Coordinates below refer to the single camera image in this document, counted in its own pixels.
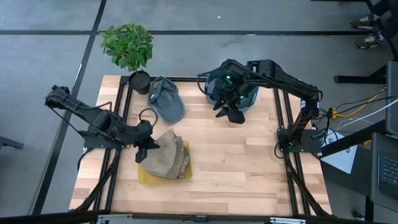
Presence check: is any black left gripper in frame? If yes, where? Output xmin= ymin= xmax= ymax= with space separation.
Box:
xmin=123 ymin=119 xmax=161 ymax=164

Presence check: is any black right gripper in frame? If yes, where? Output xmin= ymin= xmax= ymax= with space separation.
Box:
xmin=213 ymin=60 xmax=254 ymax=124

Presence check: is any grey denim cap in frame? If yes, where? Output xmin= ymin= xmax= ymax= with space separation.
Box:
xmin=148 ymin=76 xmax=186 ymax=125
xmin=206 ymin=78 xmax=225 ymax=102

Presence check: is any blue plastic basket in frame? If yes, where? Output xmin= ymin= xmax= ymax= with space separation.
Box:
xmin=205 ymin=73 xmax=260 ymax=113

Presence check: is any khaki cap with white label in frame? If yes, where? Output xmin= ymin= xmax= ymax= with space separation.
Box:
xmin=174 ymin=135 xmax=188 ymax=180

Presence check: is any yellow translucent plastic bin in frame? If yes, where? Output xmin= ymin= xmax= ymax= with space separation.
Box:
xmin=137 ymin=139 xmax=193 ymax=186

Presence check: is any green potted plant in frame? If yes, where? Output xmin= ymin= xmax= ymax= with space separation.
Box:
xmin=99 ymin=23 xmax=154 ymax=96

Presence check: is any black crossbar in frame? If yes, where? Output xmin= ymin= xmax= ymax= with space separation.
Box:
xmin=0 ymin=210 xmax=398 ymax=224

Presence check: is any black desk leg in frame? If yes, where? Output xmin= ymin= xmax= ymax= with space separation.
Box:
xmin=0 ymin=136 xmax=25 ymax=150
xmin=320 ymin=119 xmax=386 ymax=158
xmin=334 ymin=0 xmax=398 ymax=85

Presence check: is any person's shoe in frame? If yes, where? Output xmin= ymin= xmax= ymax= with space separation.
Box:
xmin=354 ymin=33 xmax=385 ymax=50
xmin=350 ymin=14 xmax=376 ymax=30

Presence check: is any black monitor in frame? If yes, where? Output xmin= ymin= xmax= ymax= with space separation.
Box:
xmin=385 ymin=60 xmax=398 ymax=136

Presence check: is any black laptop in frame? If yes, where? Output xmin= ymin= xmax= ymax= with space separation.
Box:
xmin=369 ymin=132 xmax=398 ymax=213

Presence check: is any person's leg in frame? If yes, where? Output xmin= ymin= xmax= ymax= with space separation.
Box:
xmin=373 ymin=0 xmax=398 ymax=17
xmin=381 ymin=18 xmax=398 ymax=40

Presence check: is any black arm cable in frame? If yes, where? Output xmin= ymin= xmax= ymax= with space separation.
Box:
xmin=139 ymin=108 xmax=159 ymax=127

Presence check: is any black aluminium table frame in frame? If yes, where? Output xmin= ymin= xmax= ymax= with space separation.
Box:
xmin=70 ymin=74 xmax=332 ymax=218

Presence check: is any yellow cable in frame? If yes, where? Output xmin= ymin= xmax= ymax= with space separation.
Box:
xmin=331 ymin=88 xmax=387 ymax=119

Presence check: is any white cable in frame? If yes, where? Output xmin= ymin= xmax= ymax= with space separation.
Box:
xmin=337 ymin=98 xmax=398 ymax=131

